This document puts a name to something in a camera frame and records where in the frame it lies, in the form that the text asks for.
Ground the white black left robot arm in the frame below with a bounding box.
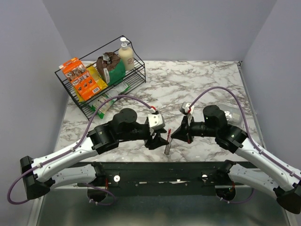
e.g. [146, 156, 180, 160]
[20, 108, 168, 200]

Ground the green white snack bag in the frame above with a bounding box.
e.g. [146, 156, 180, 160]
[88, 81, 131, 119]

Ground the yellow snack bag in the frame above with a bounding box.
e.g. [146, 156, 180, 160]
[76, 66, 108, 102]

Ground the silver foil packet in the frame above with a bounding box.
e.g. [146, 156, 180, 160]
[219, 105, 243, 126]

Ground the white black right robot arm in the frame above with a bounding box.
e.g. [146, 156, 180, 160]
[171, 102, 301, 214]

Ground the black metal base rail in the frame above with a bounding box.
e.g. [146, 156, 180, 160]
[75, 160, 240, 200]

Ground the brown green coffee bag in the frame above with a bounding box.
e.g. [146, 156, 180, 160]
[96, 52, 126, 86]

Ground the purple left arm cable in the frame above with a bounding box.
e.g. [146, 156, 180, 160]
[7, 95, 157, 206]

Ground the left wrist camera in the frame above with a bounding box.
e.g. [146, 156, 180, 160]
[145, 106, 167, 135]

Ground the cream pump lotion bottle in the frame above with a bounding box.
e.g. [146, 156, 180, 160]
[118, 37, 134, 71]

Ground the orange product box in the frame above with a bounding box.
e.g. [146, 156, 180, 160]
[59, 57, 103, 101]

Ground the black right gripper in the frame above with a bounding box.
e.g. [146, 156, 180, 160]
[171, 114, 218, 144]

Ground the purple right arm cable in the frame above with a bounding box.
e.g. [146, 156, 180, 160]
[188, 86, 301, 204]

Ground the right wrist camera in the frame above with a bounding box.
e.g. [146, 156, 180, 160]
[179, 102, 194, 116]

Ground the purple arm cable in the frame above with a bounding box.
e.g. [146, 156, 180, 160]
[7, 95, 157, 206]
[188, 86, 301, 204]

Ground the red handled metal key holder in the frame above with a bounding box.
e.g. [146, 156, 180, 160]
[164, 129, 172, 155]

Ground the black wire rack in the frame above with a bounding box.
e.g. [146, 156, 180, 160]
[55, 36, 146, 119]

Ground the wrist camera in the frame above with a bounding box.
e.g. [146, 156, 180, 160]
[145, 106, 167, 135]
[179, 102, 194, 116]

